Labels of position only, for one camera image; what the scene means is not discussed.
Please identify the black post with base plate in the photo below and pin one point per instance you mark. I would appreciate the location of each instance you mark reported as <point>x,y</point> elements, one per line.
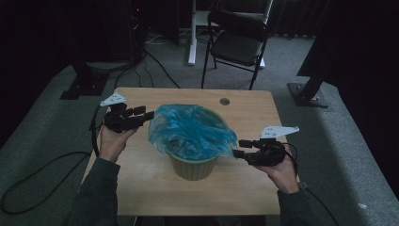
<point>309,91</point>

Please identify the person's left hand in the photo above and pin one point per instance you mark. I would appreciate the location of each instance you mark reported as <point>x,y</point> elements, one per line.
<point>111,144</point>

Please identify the dark equipment rack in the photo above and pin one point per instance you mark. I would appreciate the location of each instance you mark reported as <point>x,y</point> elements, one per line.
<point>138,31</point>

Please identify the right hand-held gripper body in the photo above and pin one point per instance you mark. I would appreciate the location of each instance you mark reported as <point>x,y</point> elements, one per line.
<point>269,155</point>

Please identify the black curtain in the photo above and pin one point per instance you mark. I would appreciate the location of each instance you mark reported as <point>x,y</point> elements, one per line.
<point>360,47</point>

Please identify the green plastic trash bin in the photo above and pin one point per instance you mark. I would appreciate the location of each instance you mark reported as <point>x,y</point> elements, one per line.
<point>193,169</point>

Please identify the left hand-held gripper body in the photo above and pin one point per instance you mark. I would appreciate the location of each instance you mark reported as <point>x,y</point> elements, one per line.
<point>120,121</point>

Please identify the round table grommet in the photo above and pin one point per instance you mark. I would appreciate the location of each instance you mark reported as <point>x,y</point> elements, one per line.
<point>224,101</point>

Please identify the person's right hand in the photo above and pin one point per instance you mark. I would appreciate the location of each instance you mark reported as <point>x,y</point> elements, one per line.
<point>285,177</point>

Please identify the black folding chair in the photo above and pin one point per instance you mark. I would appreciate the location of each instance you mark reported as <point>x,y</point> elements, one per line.
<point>238,47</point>

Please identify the white paper scrap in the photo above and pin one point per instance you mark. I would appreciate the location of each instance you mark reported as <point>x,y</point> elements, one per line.
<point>361,206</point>

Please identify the blue plastic bag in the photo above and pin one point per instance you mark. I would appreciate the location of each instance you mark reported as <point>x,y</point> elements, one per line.
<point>188,130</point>

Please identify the black stand with square base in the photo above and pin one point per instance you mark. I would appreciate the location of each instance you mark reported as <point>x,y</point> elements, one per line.
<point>84,88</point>

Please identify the grey tape piece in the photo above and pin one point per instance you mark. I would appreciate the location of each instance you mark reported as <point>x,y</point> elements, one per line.
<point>303,184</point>

